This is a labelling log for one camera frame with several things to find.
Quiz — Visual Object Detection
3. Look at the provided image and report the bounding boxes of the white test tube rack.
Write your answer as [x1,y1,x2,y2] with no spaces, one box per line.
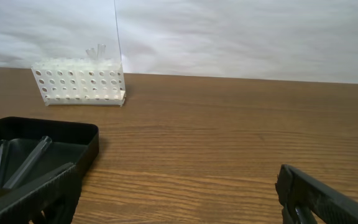
[30,57,127,107]

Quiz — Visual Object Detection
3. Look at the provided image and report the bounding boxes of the black tray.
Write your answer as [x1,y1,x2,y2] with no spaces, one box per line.
[0,116,100,202]

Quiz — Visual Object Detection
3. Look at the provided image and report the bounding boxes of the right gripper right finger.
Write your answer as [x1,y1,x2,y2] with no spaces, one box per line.
[275,164,358,224]

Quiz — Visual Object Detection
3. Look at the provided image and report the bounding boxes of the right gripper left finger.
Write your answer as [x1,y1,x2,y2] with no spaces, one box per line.
[0,162,83,224]

